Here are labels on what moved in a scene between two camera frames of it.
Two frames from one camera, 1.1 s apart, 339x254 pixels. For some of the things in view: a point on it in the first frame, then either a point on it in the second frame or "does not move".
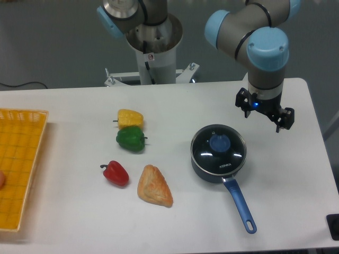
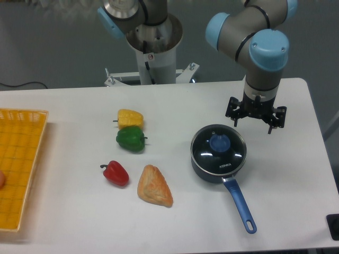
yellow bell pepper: x=129 y=117 does not move
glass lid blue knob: x=220 y=143 does not move
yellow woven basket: x=21 y=133 does not move
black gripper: x=284 y=119 -> x=255 y=108
